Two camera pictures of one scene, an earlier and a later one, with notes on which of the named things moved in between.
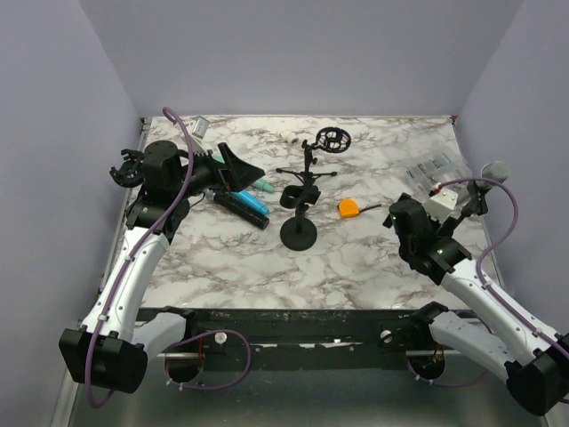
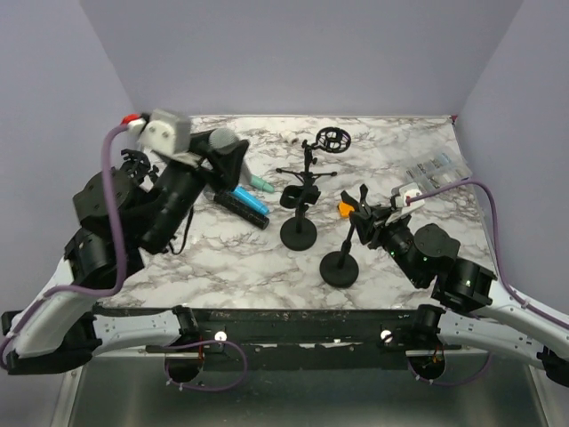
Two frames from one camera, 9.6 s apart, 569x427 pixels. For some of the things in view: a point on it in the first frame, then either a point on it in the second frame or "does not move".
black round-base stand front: [476, 205] to [340, 268]
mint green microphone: [261, 184] does not move
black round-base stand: [299, 233] does not move
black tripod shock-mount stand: [331, 139] does not move
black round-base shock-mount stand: [130, 174] does not move
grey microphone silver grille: [495, 170] to [222, 140]
